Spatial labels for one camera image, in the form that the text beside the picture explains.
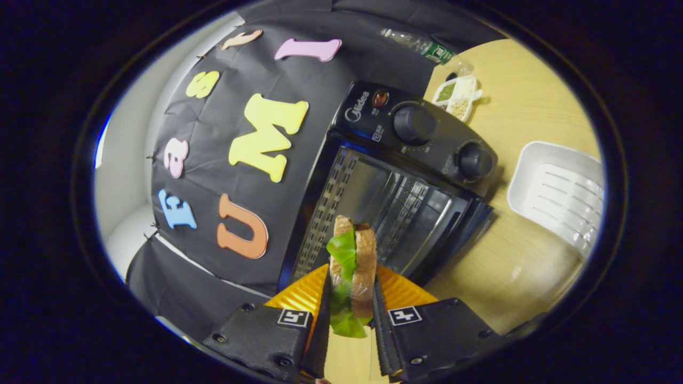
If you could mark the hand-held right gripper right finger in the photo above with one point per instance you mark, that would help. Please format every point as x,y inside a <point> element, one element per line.
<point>381,330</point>

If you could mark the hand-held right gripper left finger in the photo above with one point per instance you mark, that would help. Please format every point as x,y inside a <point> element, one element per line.
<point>320,330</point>

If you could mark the lettuce sandwich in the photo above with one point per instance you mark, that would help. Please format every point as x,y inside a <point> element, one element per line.
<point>352,266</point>

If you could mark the black electric oven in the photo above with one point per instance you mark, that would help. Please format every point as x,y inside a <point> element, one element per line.
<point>405,176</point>

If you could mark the white plastic tray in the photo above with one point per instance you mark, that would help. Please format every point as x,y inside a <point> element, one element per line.
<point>560,192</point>

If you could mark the white divided dish of grains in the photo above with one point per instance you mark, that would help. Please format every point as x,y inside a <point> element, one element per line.
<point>456,96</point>

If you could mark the black backdrop cloth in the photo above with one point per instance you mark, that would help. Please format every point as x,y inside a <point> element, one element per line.
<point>213,106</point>

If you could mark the clear plastic water bottle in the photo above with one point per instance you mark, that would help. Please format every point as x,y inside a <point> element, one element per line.
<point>427,49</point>

